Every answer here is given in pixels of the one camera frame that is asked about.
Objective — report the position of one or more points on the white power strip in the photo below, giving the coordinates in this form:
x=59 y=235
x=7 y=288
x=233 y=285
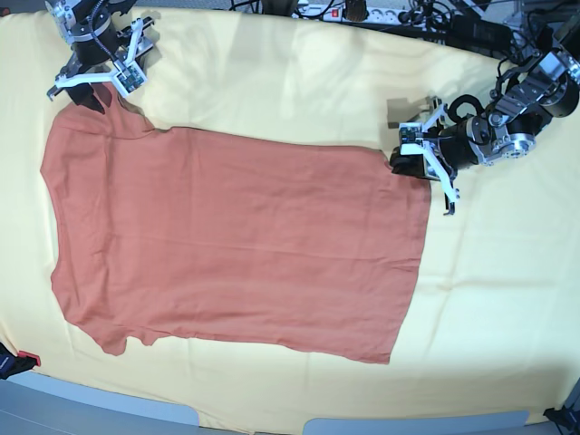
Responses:
x=332 y=12

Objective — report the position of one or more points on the red black clamp left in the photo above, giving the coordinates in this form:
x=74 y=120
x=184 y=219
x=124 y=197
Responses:
x=13 y=364

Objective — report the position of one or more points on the salmon red T-shirt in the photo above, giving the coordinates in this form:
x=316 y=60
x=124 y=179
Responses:
x=200 y=234

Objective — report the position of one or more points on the pale yellow table cloth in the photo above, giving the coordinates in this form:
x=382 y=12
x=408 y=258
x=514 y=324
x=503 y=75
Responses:
x=494 y=321

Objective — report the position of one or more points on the black power adapter box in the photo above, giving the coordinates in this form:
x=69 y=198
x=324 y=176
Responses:
x=471 y=34

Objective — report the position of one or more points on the black clamp right corner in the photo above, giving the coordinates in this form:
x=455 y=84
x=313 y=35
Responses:
x=565 y=419

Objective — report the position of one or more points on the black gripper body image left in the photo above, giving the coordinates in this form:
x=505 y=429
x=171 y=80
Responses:
x=87 y=50

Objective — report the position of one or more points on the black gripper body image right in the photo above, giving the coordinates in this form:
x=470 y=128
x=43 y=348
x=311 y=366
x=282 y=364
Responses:
x=466 y=142

